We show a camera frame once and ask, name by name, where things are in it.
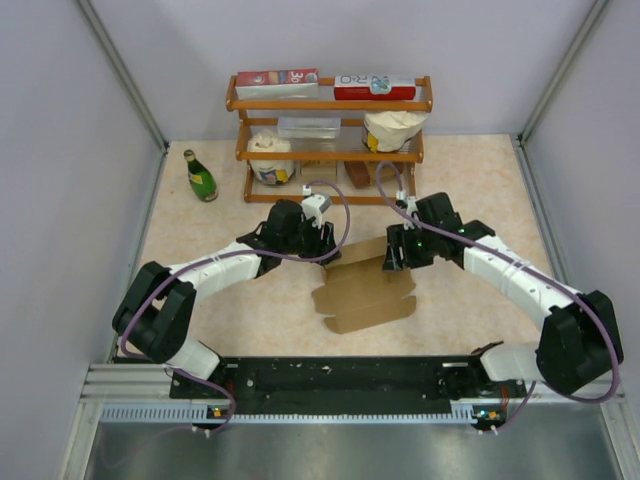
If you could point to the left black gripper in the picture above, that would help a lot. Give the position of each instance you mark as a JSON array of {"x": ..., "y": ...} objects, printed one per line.
[{"x": 320, "y": 246}]

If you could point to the large white paper bag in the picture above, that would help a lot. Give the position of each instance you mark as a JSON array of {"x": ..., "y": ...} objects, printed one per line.
[{"x": 389, "y": 131}]

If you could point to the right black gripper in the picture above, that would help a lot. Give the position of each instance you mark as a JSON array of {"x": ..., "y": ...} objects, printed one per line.
[{"x": 397, "y": 238}]

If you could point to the green glass bottle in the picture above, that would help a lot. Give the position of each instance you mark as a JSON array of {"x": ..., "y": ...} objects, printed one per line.
[{"x": 200, "y": 178}]

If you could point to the red silver foil box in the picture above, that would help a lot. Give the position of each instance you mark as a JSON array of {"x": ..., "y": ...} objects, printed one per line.
[{"x": 277, "y": 84}]

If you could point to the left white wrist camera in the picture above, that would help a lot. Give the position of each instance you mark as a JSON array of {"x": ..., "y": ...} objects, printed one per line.
[{"x": 314, "y": 205}]

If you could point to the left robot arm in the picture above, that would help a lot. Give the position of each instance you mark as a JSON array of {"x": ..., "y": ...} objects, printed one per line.
[{"x": 156, "y": 311}]

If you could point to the clear plastic container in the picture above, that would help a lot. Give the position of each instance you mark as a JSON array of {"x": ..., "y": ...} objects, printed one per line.
[{"x": 309, "y": 127}]

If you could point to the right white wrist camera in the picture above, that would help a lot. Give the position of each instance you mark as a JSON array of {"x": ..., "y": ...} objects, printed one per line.
[{"x": 408, "y": 205}]

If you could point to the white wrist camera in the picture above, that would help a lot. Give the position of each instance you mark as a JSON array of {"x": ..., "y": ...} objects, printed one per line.
[
  {"x": 408, "y": 205},
  {"x": 314, "y": 205}
]

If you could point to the wooden three-tier shelf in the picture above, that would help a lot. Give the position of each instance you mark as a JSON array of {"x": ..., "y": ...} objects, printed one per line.
[{"x": 256, "y": 115}]

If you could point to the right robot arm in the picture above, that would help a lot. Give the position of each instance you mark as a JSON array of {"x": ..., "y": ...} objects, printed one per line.
[{"x": 579, "y": 338}]

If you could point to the grey slotted cable duct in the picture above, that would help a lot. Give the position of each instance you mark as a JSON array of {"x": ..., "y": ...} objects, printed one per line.
[{"x": 459, "y": 414}]

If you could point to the tan cardboard block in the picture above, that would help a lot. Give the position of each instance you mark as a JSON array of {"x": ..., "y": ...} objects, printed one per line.
[{"x": 318, "y": 170}]

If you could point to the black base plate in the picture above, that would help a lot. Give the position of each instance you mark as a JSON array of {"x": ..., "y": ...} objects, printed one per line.
[{"x": 358, "y": 385}]

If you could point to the brown brick package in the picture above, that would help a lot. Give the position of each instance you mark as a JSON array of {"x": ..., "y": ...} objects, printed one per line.
[{"x": 363, "y": 174}]

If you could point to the red white carton box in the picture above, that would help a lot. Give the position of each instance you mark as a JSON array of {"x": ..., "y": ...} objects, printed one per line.
[{"x": 376, "y": 87}]

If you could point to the brown cardboard box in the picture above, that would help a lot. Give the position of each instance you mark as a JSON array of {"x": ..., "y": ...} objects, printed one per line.
[{"x": 358, "y": 293}]

